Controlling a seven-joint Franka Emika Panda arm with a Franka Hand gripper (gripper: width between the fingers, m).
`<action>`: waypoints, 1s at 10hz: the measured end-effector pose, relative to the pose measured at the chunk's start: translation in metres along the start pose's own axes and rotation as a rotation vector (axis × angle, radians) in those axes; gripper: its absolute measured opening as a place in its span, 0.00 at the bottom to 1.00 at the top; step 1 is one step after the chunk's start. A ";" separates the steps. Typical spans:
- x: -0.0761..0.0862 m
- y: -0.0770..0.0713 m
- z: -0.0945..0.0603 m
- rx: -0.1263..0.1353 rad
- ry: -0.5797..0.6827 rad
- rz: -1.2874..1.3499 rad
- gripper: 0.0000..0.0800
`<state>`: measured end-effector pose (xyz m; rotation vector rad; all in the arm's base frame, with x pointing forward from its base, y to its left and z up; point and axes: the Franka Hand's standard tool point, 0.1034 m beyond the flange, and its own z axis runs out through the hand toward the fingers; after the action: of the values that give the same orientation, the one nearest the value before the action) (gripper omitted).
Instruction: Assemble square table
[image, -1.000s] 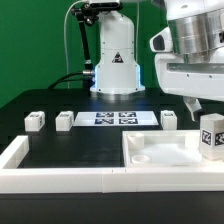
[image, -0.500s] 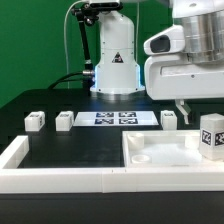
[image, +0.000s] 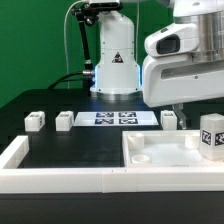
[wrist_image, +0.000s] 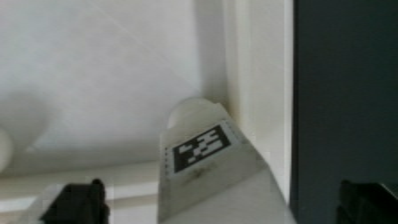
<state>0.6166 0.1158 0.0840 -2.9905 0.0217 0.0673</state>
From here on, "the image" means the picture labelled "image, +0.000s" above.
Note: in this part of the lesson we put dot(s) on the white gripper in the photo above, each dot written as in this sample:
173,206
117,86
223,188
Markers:
176,79

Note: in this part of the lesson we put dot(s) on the white square table top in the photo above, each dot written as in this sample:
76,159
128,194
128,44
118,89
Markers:
164,149

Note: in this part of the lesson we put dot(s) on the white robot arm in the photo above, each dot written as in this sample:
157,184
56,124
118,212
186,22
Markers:
197,30

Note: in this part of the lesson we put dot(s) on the white sheet with tags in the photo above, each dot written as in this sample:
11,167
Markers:
116,118

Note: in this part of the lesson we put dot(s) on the white U-shaped obstacle fence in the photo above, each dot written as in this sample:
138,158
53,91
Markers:
14,180

